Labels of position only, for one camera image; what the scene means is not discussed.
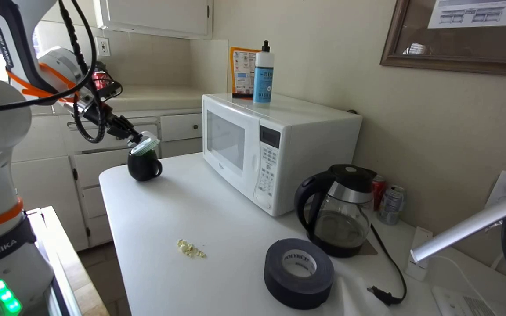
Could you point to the silver drink can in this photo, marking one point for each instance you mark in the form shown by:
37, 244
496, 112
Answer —
394, 204

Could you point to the wooden framed poster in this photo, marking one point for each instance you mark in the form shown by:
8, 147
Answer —
417, 61

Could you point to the orange packet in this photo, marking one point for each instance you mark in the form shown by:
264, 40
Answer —
241, 72

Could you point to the blue white squeeze bottle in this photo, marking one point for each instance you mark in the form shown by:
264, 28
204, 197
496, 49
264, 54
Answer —
262, 75

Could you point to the white light switch plate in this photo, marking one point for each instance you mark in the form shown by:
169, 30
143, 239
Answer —
102, 47

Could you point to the black glass electric kettle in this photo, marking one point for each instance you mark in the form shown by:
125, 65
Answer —
338, 212

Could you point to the red drink can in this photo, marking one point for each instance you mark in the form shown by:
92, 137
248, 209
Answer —
378, 193

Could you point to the silver tripod bar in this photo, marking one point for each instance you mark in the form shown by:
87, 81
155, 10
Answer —
470, 228

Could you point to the white wall cabinet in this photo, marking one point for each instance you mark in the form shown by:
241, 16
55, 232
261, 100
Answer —
153, 16

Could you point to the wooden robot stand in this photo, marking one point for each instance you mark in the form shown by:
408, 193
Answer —
74, 268

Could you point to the black tape roll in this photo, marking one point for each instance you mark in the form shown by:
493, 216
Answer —
297, 283

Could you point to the white base cabinets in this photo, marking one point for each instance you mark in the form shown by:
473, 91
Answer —
88, 168

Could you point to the white microwave oven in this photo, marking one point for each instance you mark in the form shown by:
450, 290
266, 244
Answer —
289, 146

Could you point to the black cup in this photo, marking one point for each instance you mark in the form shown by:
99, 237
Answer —
143, 167

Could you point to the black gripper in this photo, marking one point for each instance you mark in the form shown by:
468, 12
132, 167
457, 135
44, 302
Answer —
110, 116

